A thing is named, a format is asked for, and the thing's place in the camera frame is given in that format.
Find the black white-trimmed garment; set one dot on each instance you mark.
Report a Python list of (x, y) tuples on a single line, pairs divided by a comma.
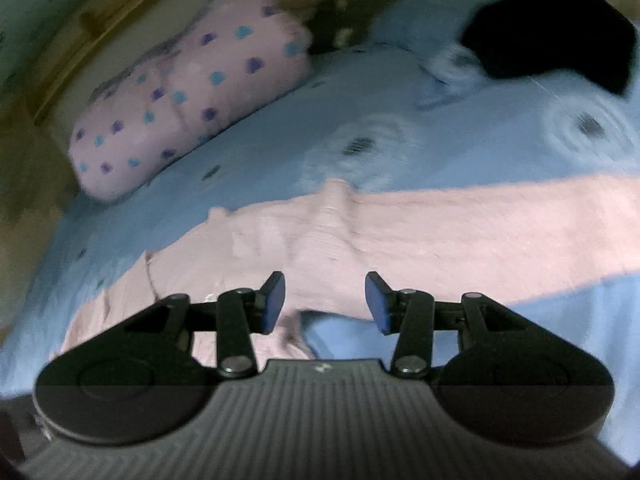
[(337, 24)]

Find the pink knit cardigan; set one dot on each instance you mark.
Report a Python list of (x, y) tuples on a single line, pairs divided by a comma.
[(513, 243)]

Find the wooden bed headboard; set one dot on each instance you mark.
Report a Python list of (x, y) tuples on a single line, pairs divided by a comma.
[(80, 37)]

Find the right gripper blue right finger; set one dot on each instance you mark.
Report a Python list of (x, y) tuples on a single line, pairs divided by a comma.
[(409, 314)]

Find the blue dandelion bed sheet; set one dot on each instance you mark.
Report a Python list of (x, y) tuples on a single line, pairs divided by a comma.
[(356, 120)]

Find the pink heart-print rolled quilt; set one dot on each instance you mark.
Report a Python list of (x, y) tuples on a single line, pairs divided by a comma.
[(233, 58)]

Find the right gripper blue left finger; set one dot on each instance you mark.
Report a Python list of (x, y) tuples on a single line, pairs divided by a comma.
[(241, 312)]

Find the black cloth on pillow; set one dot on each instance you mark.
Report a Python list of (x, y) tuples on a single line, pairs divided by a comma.
[(521, 38)]

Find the blue dandelion pillow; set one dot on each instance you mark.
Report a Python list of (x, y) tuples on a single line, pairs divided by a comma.
[(423, 27)]

